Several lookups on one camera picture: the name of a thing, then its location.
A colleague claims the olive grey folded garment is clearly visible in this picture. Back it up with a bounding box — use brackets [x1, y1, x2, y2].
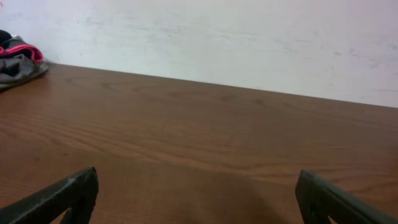
[1, 54, 49, 92]

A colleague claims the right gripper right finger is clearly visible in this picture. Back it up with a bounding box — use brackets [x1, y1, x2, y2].
[295, 170, 397, 224]

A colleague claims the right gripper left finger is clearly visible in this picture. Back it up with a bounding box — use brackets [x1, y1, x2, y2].
[1, 167, 99, 224]

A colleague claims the black garment red trim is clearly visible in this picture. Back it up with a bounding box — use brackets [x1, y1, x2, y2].
[1, 30, 44, 63]

